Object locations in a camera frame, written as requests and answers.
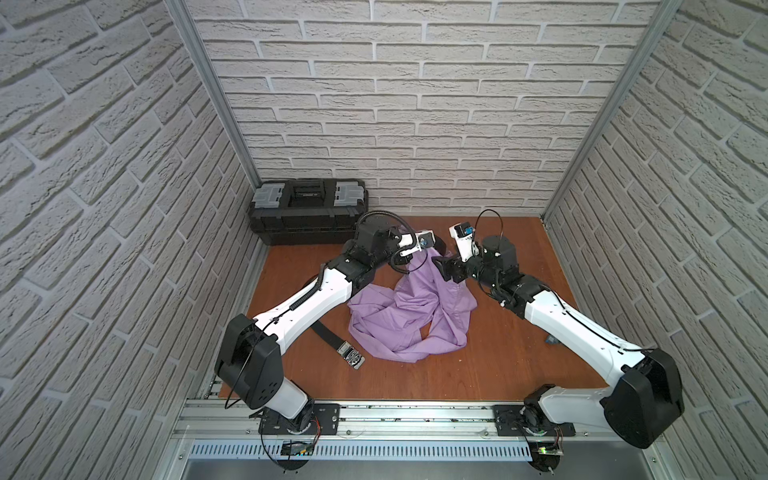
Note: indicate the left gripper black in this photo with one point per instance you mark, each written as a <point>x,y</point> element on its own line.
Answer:
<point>411,255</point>

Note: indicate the black plastic toolbox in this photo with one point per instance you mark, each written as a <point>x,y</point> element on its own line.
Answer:
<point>307,211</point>

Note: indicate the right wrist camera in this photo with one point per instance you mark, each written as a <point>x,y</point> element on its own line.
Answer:
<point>463,235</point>

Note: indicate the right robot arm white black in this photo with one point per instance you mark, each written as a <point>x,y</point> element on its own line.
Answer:
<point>643,392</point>

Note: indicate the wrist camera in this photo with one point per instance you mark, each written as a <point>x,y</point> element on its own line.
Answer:
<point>425,240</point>
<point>463,235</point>

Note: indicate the purple trousers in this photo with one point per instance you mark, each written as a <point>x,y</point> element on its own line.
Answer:
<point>422,315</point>

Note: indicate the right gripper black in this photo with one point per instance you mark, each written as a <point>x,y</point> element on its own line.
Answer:
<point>450,263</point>

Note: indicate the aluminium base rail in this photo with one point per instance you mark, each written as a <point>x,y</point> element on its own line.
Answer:
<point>376,431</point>

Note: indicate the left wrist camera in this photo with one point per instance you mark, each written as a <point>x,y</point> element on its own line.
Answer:
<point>425,240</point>

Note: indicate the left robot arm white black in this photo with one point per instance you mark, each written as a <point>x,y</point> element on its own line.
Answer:
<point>249,358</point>

